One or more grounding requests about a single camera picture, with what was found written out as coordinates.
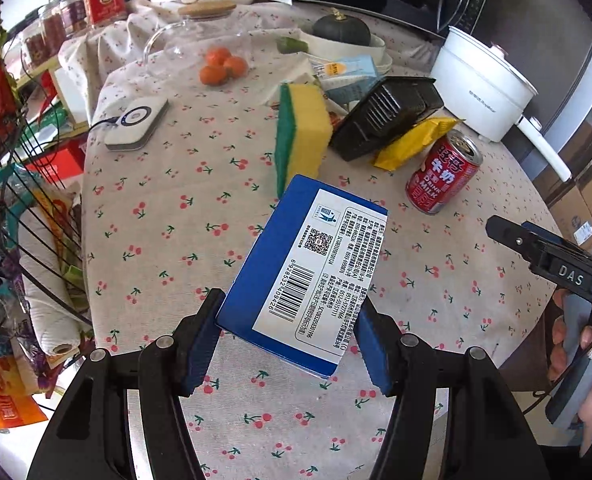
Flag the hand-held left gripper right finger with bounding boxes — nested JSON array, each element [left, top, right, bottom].
[[353, 297, 552, 480]]

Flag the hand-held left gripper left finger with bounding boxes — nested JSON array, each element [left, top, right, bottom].
[[26, 287, 227, 480]]

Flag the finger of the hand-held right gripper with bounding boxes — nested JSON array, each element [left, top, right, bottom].
[[486, 215, 542, 273]]

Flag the blue cardboard box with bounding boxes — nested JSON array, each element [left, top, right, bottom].
[[215, 174, 390, 379]]

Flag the light blue milk carton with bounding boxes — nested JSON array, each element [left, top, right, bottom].
[[308, 55, 379, 106]]

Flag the yellow green sponge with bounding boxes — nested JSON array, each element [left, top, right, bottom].
[[274, 82, 334, 198]]

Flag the red drink can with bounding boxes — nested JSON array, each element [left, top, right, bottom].
[[406, 128, 484, 216]]

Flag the cherry print tablecloth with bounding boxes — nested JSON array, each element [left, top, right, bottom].
[[58, 0, 569, 480]]

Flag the yellow snack packet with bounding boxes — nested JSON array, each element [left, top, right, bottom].
[[372, 116, 467, 172]]

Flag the white electric pot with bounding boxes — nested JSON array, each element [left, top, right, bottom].
[[429, 25, 574, 183]]

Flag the paper towel roll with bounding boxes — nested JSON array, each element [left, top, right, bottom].
[[18, 210, 84, 356]]

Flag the black plastic tray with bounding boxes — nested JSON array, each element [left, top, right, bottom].
[[328, 76, 445, 162]]

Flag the orange plastic packet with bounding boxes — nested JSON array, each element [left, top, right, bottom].
[[0, 355, 49, 431]]

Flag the grey refrigerator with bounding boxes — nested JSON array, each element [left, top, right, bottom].
[[491, 0, 592, 151]]

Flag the red carton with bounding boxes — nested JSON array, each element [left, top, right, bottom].
[[26, 137, 87, 191]]

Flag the white charging device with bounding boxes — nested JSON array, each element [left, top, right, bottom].
[[105, 96, 169, 151]]

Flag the stacked white bowls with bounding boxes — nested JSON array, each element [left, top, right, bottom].
[[303, 30, 394, 73]]

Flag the dark green squash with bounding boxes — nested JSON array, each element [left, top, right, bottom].
[[312, 10, 373, 47]]

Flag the green cucumber piece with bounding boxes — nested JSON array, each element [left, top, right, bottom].
[[276, 36, 309, 55]]

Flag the glass pitcher with wooden lid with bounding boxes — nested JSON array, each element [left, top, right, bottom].
[[143, 0, 252, 86]]

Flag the black cable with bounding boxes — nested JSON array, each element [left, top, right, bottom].
[[87, 117, 122, 136]]

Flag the black wire rack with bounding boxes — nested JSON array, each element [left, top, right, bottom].
[[0, 75, 94, 331]]

